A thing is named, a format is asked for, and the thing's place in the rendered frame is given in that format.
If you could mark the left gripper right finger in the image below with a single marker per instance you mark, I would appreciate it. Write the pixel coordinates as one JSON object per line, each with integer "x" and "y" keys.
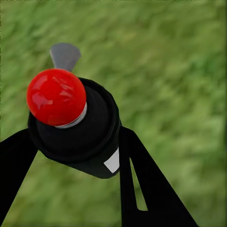
{"x": 165, "y": 208}

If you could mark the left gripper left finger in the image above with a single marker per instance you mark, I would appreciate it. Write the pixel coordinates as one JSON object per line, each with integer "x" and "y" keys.
{"x": 16, "y": 156}

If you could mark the pesticide atomizer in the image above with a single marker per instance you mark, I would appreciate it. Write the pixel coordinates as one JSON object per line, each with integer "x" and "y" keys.
{"x": 74, "y": 121}

